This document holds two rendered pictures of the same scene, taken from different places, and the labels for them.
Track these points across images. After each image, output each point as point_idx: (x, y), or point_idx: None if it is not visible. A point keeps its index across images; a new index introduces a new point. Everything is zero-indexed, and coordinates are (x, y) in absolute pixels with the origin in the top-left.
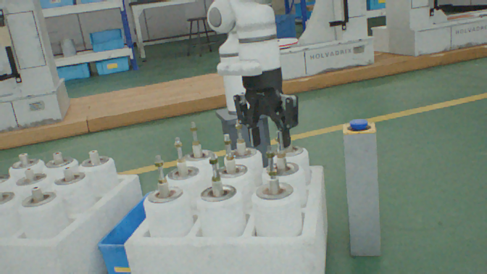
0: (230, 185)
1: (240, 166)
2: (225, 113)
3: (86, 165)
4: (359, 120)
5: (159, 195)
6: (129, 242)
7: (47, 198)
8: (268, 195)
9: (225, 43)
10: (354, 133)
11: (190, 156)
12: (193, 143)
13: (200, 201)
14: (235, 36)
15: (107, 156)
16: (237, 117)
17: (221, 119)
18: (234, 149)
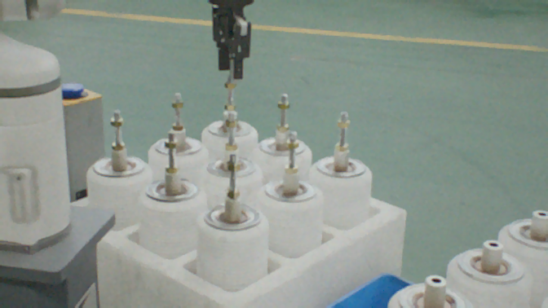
0: (262, 147)
1: (213, 167)
2: (69, 239)
3: (455, 291)
4: (68, 85)
5: (347, 170)
6: (399, 209)
7: (522, 229)
8: (242, 126)
9: (30, 55)
10: (93, 92)
11: (248, 218)
12: (239, 191)
13: (308, 149)
14: (1, 35)
15: (401, 301)
16: (82, 211)
17: (95, 244)
18: (171, 199)
